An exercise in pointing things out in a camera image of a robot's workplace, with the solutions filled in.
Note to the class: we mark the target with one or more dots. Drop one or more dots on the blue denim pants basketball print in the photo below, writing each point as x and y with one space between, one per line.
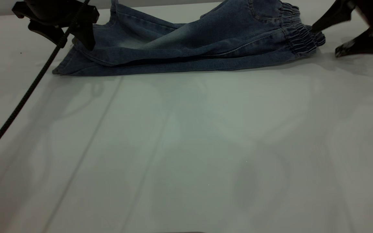
206 42

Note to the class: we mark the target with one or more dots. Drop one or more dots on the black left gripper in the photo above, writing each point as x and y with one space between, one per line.
57 11

